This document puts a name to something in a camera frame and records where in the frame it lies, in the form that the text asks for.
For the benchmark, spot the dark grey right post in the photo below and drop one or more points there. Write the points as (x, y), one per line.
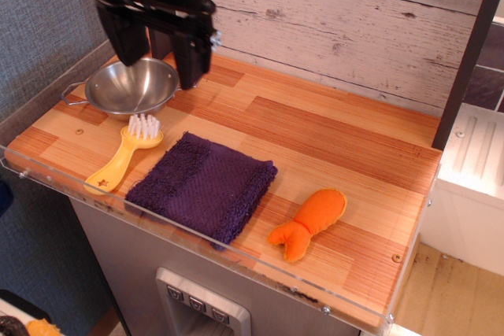
(456, 96)

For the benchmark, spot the grey toy fridge dispenser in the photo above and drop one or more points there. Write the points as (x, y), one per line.
(192, 309)

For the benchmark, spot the stainless steel bowl with handles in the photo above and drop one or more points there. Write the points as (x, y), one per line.
(120, 90)

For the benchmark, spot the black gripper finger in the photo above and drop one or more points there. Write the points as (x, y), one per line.
(192, 56)
(126, 35)

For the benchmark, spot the white toy sink counter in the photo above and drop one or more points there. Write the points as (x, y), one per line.
(464, 214)

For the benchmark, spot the dark grey post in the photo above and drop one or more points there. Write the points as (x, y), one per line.
(160, 44)
(456, 96)

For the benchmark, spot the yellow brush white bristles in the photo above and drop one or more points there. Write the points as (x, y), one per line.
(143, 132)

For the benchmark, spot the clear acrylic table guard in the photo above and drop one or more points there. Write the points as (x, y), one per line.
(354, 268)

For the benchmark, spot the purple towel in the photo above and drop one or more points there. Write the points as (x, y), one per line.
(205, 186)

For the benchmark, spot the orange object bottom left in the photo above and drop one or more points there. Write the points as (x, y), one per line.
(41, 327)

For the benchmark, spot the dark grey left post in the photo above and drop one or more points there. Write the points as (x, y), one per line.
(160, 44)

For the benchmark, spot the orange plush fish toy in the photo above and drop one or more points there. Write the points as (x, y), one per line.
(317, 213)

